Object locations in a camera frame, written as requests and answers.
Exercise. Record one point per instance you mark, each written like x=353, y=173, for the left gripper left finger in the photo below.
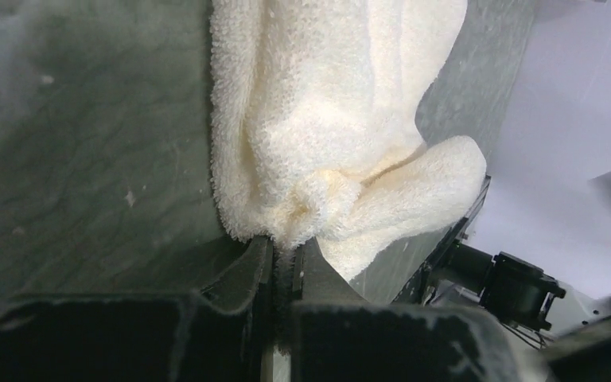
x=242, y=296

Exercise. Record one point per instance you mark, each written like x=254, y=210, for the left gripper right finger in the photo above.
x=319, y=289

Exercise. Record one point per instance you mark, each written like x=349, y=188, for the white towel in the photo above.
x=313, y=125

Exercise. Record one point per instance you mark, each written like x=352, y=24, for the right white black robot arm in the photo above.
x=519, y=293

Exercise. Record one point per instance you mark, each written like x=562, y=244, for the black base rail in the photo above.
x=421, y=287

